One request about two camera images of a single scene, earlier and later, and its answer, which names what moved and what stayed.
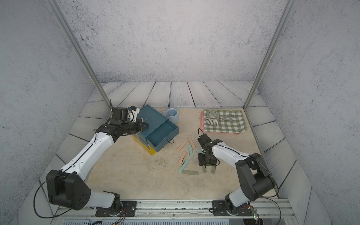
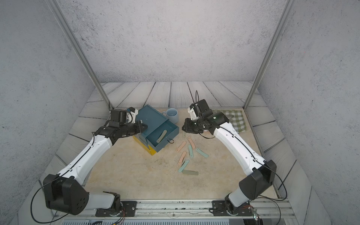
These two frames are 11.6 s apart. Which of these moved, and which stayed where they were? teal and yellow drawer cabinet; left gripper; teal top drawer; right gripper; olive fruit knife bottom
Moved: right gripper
Stayed: olive fruit knife bottom; teal top drawer; teal and yellow drawer cabinet; left gripper
